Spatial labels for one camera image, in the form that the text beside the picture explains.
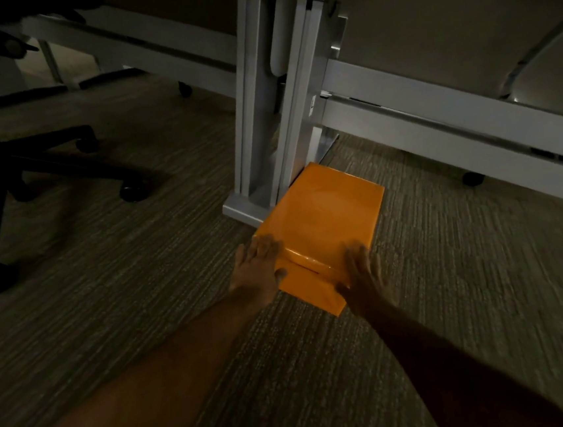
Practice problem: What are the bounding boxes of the person's left forearm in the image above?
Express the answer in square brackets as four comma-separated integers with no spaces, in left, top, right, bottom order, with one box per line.
[0,287,283,427]

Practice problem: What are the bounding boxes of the white folding table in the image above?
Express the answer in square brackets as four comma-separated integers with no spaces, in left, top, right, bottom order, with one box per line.
[248,0,563,242]
[0,0,332,251]

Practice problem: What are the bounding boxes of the black office chair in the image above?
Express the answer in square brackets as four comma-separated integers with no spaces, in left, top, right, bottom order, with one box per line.
[0,0,162,294]

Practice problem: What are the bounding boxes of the orange cardboard box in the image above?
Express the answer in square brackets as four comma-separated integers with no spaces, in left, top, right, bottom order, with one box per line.
[246,156,397,324]

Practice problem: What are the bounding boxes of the person's right forearm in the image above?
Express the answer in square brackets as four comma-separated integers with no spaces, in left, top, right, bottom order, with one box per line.
[357,283,563,427]

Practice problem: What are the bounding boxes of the person's left hand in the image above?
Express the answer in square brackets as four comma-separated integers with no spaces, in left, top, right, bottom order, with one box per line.
[224,234,291,310]

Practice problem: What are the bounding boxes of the person's right hand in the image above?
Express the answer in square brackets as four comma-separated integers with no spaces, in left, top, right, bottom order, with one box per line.
[332,241,389,321]

